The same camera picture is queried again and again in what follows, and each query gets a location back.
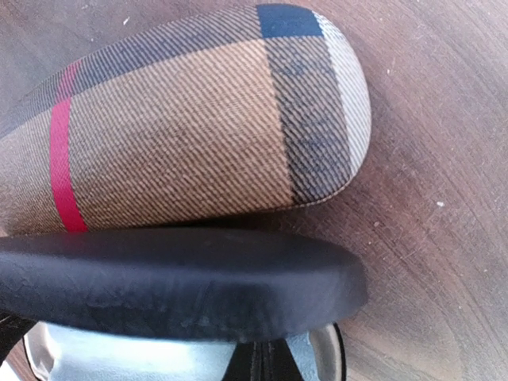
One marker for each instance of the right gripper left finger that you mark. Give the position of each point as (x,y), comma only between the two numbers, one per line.
(246,363)

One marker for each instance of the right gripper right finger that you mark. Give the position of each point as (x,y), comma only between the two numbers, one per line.
(278,362)

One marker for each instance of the black glasses case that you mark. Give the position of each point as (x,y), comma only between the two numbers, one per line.
(184,284)

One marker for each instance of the blue cleaning cloth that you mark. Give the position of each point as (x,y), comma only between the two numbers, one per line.
(59,353)

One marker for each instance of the tan glasses case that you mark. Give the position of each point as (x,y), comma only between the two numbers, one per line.
(242,110)

